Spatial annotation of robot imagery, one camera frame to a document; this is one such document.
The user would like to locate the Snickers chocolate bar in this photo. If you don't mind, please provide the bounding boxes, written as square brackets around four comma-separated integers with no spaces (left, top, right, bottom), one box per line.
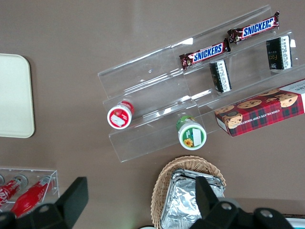
[226,11,280,44]
[179,39,231,70]

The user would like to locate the clear acrylic bottle box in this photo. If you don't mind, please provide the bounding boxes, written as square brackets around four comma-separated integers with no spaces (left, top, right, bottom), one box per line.
[0,167,60,213]

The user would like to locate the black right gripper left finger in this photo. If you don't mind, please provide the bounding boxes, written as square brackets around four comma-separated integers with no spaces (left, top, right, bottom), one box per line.
[14,176,89,229]

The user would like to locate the black chocolate pack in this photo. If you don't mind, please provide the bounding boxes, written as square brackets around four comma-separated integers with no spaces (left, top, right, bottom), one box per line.
[209,59,232,94]
[265,35,293,73]

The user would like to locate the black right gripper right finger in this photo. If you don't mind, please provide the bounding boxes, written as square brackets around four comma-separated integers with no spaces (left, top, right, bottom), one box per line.
[189,176,241,229]

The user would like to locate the red lidded yogurt cup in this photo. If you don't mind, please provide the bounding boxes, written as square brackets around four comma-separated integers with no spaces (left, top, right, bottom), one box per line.
[107,100,135,130]

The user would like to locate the green lidded yogurt cup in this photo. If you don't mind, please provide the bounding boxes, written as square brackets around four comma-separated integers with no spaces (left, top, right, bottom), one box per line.
[176,115,207,150]

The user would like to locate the clear acrylic tiered display stand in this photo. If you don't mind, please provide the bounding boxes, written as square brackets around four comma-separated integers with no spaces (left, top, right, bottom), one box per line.
[97,4,305,163]

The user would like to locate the red tartan cookie box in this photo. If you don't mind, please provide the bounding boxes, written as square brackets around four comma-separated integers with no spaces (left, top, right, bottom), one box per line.
[214,78,305,137]

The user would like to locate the cream plastic tray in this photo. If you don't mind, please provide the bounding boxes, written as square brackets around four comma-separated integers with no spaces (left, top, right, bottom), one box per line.
[0,53,35,139]

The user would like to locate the stack of aluminium foil trays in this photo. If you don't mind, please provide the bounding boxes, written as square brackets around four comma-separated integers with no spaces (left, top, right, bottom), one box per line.
[161,168,226,229]

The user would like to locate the light wicker basket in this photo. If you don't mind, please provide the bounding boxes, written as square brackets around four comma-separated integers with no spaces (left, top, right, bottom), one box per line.
[151,155,226,229]

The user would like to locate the red cola bottle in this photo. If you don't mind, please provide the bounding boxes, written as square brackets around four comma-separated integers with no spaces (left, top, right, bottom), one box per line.
[10,175,54,217]
[0,175,29,208]

